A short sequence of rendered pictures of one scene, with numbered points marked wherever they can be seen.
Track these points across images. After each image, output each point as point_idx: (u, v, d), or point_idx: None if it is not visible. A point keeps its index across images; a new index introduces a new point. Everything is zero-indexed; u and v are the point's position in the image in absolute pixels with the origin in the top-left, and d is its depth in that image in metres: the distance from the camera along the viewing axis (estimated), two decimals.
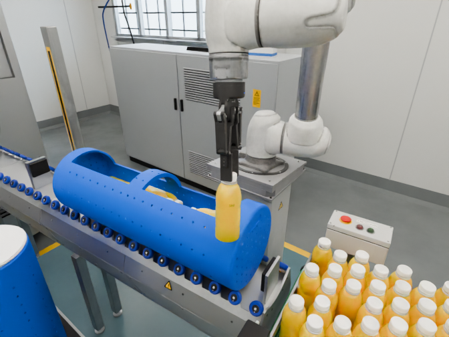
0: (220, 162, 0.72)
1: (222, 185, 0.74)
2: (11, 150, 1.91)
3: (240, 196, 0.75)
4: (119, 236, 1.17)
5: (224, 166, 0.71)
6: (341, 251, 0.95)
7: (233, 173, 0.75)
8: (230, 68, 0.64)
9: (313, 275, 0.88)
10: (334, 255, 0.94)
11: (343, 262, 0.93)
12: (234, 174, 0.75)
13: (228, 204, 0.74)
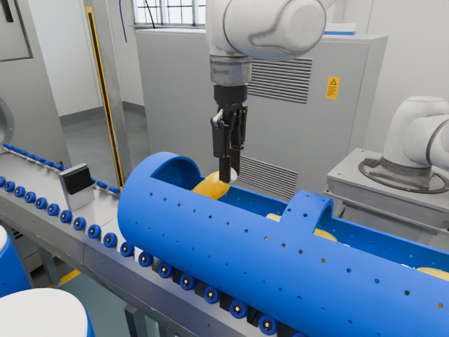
0: (219, 163, 0.72)
1: (218, 178, 0.75)
2: (31, 154, 1.43)
3: (225, 193, 0.78)
4: (237, 304, 0.69)
5: (222, 168, 0.71)
6: None
7: (234, 174, 0.76)
8: (229, 73, 0.60)
9: None
10: None
11: None
12: (234, 176, 0.75)
13: (212, 194, 0.77)
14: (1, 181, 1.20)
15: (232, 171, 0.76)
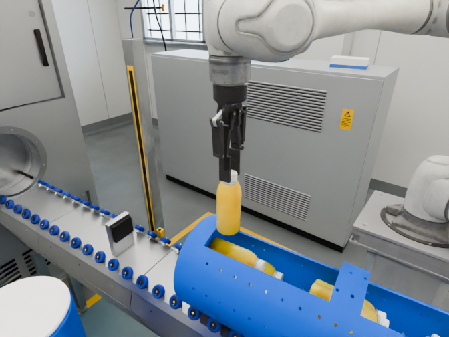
0: (219, 163, 0.72)
1: (251, 267, 0.90)
2: (67, 192, 1.51)
3: None
4: None
5: (222, 168, 0.71)
6: (232, 170, 0.76)
7: (263, 267, 0.91)
8: (228, 73, 0.60)
9: None
10: None
11: (232, 182, 0.75)
12: (262, 269, 0.91)
13: None
14: (45, 225, 1.29)
15: (264, 265, 0.91)
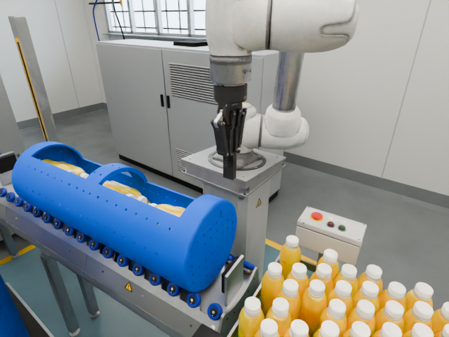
0: (235, 161, 0.74)
1: None
2: None
3: None
4: (80, 234, 1.11)
5: None
6: (74, 173, 1.19)
7: None
8: None
9: (275, 275, 0.81)
10: (67, 172, 1.17)
11: None
12: None
13: None
14: None
15: (87, 176, 1.24)
